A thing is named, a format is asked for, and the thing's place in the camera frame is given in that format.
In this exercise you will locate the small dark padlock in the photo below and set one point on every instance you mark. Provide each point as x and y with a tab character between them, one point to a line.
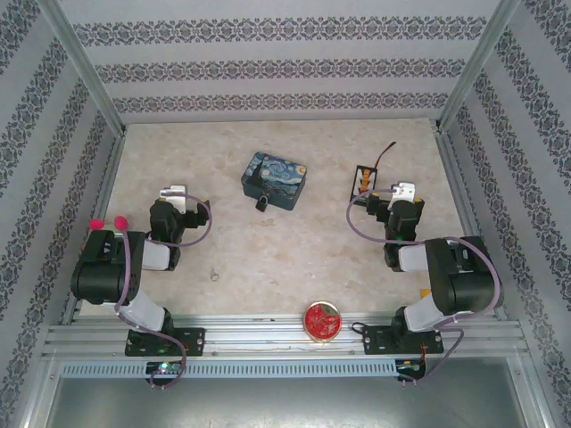
262	204

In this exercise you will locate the starry night tin box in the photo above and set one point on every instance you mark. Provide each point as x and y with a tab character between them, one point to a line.
274	174

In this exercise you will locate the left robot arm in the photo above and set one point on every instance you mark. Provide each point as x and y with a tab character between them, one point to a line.
98	276

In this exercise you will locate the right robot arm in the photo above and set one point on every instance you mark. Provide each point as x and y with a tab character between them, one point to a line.
464	285

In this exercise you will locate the black board with orange connectors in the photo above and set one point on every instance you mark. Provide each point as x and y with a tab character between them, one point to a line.
363	178

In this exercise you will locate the plush toy with pink spikes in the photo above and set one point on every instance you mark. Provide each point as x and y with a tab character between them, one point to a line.
119	221

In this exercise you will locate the small yellow block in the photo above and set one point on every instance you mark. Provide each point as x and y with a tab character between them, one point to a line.
425	293

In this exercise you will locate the round red tin lid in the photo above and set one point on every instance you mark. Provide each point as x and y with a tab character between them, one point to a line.
321	322

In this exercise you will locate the controller board with green light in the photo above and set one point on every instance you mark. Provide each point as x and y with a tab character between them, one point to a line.
163	367

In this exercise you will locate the grey metal tray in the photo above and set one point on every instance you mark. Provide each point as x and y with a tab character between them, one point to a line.
285	401

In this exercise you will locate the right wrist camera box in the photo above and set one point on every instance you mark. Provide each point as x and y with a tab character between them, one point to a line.
403	192

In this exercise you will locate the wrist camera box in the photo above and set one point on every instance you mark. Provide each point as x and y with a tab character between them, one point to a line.
174	196
403	192

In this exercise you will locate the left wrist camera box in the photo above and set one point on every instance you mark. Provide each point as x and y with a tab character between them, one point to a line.
174	196

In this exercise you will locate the aluminium side rail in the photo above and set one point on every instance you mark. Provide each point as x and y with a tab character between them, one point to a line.
459	187
106	187

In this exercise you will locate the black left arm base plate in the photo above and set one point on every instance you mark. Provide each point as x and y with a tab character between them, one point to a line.
194	341

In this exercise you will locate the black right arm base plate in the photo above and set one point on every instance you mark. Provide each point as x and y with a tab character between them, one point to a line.
374	341

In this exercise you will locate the aluminium mounting rail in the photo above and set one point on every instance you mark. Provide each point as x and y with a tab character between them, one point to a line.
267	334

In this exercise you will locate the aluminium frame post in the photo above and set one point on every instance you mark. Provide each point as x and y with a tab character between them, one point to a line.
85	67
475	67

